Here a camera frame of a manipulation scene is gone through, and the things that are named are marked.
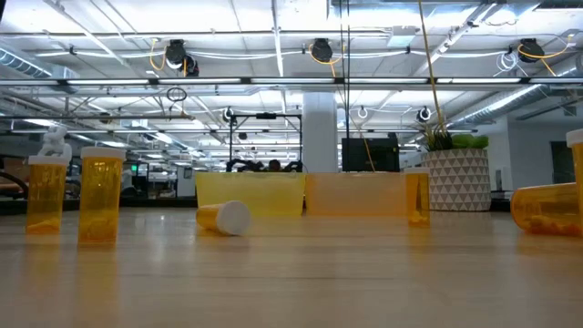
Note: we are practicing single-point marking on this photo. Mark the small amber pill bottle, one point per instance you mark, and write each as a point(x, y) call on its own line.
point(416, 200)
point(232, 218)

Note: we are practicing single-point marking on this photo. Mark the tall amber pill bottle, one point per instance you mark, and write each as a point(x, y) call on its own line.
point(578, 182)
point(101, 200)

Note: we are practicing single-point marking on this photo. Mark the slim amber pill bottle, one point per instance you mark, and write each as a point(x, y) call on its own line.
point(45, 200)

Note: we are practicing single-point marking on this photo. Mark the large amber pill bottle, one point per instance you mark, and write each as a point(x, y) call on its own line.
point(546, 209)

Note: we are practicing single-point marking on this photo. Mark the yellow translucent plastic bin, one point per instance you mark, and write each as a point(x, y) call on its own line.
point(264, 193)

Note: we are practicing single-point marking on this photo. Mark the orange translucent plastic bin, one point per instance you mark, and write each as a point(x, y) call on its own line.
point(355, 193)

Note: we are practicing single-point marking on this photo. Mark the person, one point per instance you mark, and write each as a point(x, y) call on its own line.
point(274, 165)

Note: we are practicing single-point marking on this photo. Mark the white building column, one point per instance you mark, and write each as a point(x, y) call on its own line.
point(319, 136)

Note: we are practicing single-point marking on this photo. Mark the black background robot arms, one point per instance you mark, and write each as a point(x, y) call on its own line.
point(241, 166)

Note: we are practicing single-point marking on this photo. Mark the small black ceiling reel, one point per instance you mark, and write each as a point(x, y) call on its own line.
point(423, 114)
point(228, 115)

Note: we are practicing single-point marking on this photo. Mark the long ceiling light strip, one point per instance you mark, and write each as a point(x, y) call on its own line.
point(291, 81)

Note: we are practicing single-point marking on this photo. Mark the green plant in patterned pot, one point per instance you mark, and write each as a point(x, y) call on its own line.
point(455, 182)

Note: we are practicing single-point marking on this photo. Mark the white robot figure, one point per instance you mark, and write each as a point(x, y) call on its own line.
point(54, 143)

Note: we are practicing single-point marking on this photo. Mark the dark grey door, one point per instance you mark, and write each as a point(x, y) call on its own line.
point(562, 164)

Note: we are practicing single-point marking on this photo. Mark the black background frame rig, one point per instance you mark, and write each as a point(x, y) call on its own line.
point(266, 116)

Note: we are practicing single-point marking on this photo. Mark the black aluminium table frame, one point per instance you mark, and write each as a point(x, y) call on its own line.
point(150, 207)

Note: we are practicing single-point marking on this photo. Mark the silver ventilation duct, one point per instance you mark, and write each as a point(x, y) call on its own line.
point(510, 102)
point(27, 66)

